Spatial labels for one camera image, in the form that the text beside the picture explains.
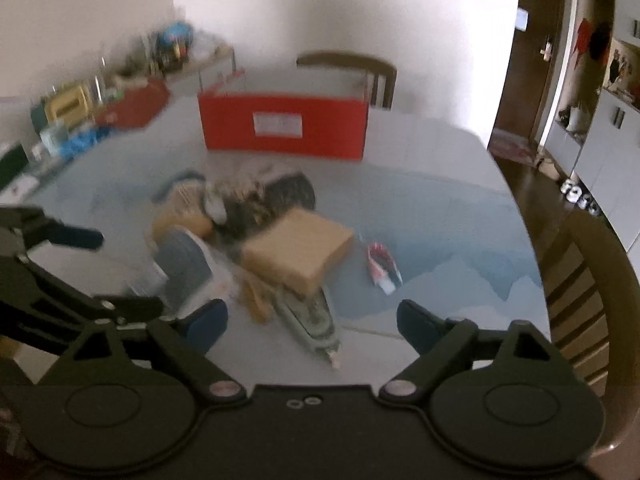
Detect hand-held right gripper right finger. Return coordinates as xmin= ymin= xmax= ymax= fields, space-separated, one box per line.
xmin=378 ymin=299 xmax=593 ymax=403

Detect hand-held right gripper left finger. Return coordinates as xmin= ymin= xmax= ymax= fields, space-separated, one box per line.
xmin=42 ymin=299 xmax=248 ymax=403

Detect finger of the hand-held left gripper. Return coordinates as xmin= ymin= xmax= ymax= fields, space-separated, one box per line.
xmin=0 ymin=255 xmax=166 ymax=358
xmin=0 ymin=205 xmax=105 ymax=256

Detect grey pouch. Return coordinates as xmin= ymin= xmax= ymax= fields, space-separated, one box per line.
xmin=152 ymin=227 xmax=231 ymax=311

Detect red white toothpaste tube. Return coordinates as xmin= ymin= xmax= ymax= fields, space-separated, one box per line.
xmin=366 ymin=241 xmax=403 ymax=295

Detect tan bread roll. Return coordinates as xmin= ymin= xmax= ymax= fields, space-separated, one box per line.
xmin=152 ymin=210 xmax=213 ymax=243

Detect green white tube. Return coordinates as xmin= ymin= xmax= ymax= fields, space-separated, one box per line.
xmin=272 ymin=282 xmax=343 ymax=371

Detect tan sandwich toy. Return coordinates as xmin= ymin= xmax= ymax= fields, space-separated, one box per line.
xmin=241 ymin=208 xmax=355 ymax=295

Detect dark patterned bundle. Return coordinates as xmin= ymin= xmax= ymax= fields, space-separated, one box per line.
xmin=205 ymin=157 xmax=317 ymax=241

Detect red cardboard box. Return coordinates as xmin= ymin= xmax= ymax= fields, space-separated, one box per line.
xmin=197 ymin=67 xmax=372 ymax=162

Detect blue plastic bag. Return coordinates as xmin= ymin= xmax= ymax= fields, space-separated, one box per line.
xmin=60 ymin=127 xmax=113 ymax=158

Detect yellow plastic basket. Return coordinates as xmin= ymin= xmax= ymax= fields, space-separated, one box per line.
xmin=45 ymin=85 xmax=93 ymax=121

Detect wooden slat-back chair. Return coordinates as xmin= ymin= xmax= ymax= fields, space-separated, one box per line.
xmin=296 ymin=51 xmax=398 ymax=110
xmin=542 ymin=210 xmax=640 ymax=461

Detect red door mat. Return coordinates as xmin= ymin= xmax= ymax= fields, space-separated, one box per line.
xmin=487 ymin=137 xmax=538 ymax=166

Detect row of shoes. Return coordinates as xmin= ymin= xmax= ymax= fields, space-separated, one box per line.
xmin=560 ymin=177 xmax=603 ymax=217

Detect white sideboard cabinet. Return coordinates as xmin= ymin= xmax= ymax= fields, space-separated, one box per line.
xmin=115 ymin=45 xmax=236 ymax=87

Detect blue globe ball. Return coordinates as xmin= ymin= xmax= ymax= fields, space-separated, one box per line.
xmin=159 ymin=21 xmax=193 ymax=48

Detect clear plastic bag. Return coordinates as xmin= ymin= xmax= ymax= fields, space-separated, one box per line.
xmin=192 ymin=30 xmax=223 ymax=58

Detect white bag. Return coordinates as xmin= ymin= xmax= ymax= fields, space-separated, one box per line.
xmin=567 ymin=105 xmax=593 ymax=133

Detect dark wooden door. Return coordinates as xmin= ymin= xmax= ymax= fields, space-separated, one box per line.
xmin=492 ymin=0 xmax=571 ymax=142

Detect red hanging garment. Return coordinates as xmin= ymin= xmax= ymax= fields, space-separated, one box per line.
xmin=574 ymin=17 xmax=593 ymax=61

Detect black hanging garment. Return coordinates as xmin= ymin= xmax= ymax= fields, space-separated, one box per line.
xmin=590 ymin=22 xmax=613 ymax=61

